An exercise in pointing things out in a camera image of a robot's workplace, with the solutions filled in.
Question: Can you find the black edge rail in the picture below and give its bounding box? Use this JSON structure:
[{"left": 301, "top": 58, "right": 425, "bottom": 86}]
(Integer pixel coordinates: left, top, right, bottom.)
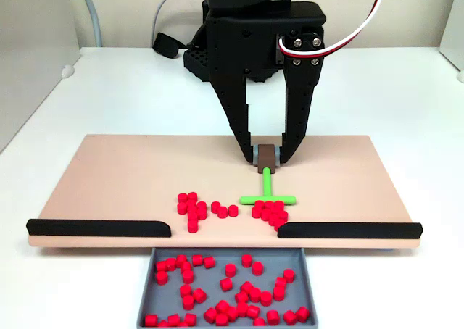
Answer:
[
  {"left": 277, "top": 221, "right": 424, "bottom": 240},
  {"left": 25, "top": 218, "right": 172, "bottom": 238}
]

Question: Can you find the green T pusher brown handle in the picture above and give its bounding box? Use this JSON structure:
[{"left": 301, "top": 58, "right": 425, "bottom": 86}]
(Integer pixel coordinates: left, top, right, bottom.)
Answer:
[{"left": 239, "top": 143, "right": 297, "bottom": 206}]

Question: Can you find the black table clamp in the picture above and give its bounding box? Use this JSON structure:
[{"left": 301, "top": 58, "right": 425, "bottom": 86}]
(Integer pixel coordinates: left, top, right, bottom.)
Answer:
[{"left": 152, "top": 31, "right": 199, "bottom": 59}]

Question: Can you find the grey rectangular tray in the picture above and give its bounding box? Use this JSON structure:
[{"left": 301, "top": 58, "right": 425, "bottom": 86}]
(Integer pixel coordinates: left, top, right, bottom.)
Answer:
[{"left": 136, "top": 247, "right": 320, "bottom": 327}]

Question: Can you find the red white black servo cable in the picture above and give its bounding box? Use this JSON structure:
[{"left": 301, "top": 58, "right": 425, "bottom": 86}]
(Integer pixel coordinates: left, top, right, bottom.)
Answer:
[{"left": 278, "top": 0, "right": 389, "bottom": 60}]

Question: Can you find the beige flat board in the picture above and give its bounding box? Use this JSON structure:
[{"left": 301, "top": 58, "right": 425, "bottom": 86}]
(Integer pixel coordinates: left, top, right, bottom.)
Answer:
[{"left": 28, "top": 133, "right": 423, "bottom": 252}]

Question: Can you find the grey tube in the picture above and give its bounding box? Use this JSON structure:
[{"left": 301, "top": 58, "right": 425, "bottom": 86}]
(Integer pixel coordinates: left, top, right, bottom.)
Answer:
[{"left": 76, "top": 0, "right": 103, "bottom": 49}]

